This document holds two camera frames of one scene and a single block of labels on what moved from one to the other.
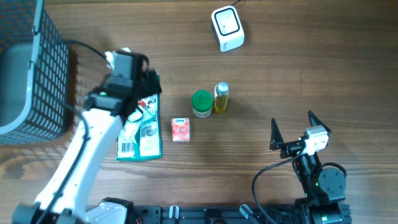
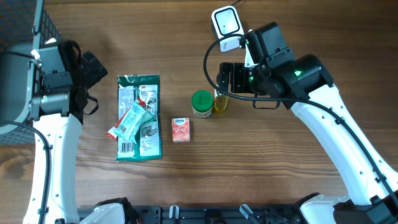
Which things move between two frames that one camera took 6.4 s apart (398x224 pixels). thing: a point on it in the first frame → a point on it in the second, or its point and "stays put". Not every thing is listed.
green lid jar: x=202 y=102 stays put
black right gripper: x=290 y=148 → x=238 y=70
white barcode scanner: x=228 y=28 stays put
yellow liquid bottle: x=221 y=93 stays put
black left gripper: x=145 y=91 → x=92 y=76
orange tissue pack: x=181 y=129 stays put
